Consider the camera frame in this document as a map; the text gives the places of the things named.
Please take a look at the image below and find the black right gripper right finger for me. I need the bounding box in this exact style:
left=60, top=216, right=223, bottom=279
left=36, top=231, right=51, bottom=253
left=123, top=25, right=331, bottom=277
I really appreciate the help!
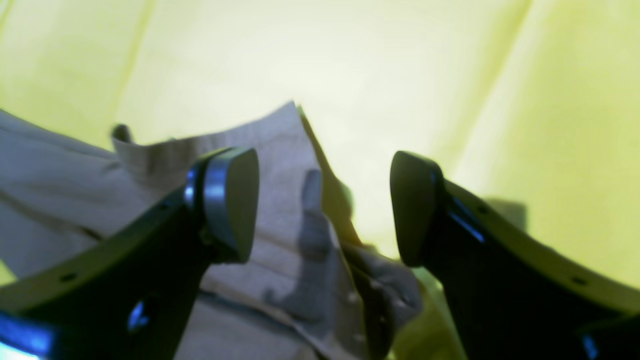
left=390, top=151, right=640, bottom=360

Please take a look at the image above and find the brown T-shirt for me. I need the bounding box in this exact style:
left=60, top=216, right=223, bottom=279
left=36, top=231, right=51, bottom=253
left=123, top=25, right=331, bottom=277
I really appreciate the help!
left=1, top=102, right=423, bottom=360

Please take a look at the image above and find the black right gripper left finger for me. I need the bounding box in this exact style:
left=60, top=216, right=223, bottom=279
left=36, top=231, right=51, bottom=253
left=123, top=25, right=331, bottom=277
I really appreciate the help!
left=0, top=146, right=259, bottom=360

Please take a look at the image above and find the yellow tablecloth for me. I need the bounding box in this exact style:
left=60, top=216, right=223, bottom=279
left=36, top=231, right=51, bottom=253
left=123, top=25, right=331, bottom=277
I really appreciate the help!
left=1, top=0, right=639, bottom=360

